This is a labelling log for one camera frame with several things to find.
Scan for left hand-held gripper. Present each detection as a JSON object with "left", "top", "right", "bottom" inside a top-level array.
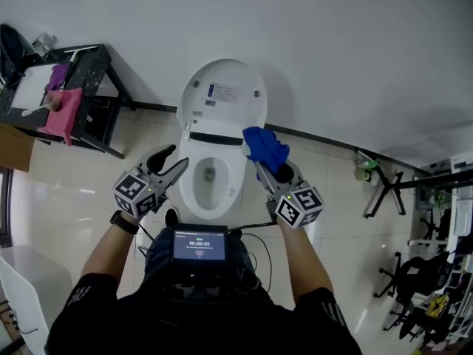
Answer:
[{"left": 112, "top": 143, "right": 191, "bottom": 220}]

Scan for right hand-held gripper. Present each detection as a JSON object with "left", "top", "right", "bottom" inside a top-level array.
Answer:
[{"left": 253, "top": 160, "right": 326, "bottom": 231}]

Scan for blue cloth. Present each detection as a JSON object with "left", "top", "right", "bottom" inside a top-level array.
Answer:
[{"left": 242, "top": 126, "right": 291, "bottom": 179}]

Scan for white toilet seat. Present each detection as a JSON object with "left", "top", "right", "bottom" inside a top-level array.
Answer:
[{"left": 178, "top": 123, "right": 248, "bottom": 221}]

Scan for person's right forearm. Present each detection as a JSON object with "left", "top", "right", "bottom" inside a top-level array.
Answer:
[{"left": 275, "top": 218, "right": 336, "bottom": 306}]

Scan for person's left forearm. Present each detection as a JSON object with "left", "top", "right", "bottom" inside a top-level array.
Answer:
[{"left": 80, "top": 211, "right": 149, "bottom": 286}]

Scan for white toilet lid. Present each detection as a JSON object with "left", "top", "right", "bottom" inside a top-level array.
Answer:
[{"left": 175, "top": 58, "right": 268, "bottom": 143}]

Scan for pink cloth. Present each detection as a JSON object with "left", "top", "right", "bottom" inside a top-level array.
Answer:
[{"left": 36, "top": 87, "right": 84, "bottom": 147}]

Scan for purple cloth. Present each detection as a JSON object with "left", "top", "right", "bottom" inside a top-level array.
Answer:
[{"left": 45, "top": 63, "right": 72, "bottom": 92}]

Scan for person's black shoe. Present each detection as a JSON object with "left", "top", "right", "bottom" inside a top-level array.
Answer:
[{"left": 163, "top": 208, "right": 181, "bottom": 231}]

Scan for black wrist watch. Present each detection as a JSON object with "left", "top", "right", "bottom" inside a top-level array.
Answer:
[{"left": 109, "top": 209, "right": 140, "bottom": 235}]

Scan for black chest-mounted screen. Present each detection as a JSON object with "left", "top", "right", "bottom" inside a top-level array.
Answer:
[{"left": 171, "top": 224, "right": 229, "bottom": 265}]

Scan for black speckled table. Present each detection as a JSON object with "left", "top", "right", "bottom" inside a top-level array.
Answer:
[{"left": 0, "top": 43, "right": 136, "bottom": 160}]

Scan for black floor stand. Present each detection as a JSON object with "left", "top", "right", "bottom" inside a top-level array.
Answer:
[{"left": 363, "top": 169, "right": 408, "bottom": 220}]

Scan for white brush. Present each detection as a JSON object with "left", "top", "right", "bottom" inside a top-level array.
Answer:
[{"left": 21, "top": 99, "right": 57, "bottom": 118}]

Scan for white squeegee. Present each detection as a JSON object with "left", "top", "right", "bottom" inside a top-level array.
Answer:
[{"left": 64, "top": 46, "right": 99, "bottom": 66}]

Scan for brown cardboard box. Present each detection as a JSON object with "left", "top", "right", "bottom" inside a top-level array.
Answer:
[{"left": 0, "top": 122, "right": 36, "bottom": 174}]

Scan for white board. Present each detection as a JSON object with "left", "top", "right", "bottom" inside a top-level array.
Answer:
[{"left": 9, "top": 62, "right": 61, "bottom": 111}]

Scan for person's black shirt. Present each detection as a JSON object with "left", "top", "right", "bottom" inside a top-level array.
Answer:
[{"left": 43, "top": 271, "right": 364, "bottom": 355}]

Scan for black office chair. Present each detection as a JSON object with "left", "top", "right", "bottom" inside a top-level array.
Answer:
[{"left": 372, "top": 250, "right": 454, "bottom": 344}]

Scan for white shelving unit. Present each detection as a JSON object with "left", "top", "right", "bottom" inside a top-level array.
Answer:
[{"left": 412, "top": 152, "right": 473, "bottom": 351}]

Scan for yellow black item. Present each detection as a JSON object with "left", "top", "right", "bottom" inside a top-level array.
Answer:
[{"left": 423, "top": 293, "right": 451, "bottom": 318}]

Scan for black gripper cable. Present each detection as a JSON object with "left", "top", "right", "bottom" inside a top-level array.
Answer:
[{"left": 225, "top": 220, "right": 279, "bottom": 237}]

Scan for black looped cable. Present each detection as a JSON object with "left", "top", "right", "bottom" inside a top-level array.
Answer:
[{"left": 238, "top": 232, "right": 275, "bottom": 296}]

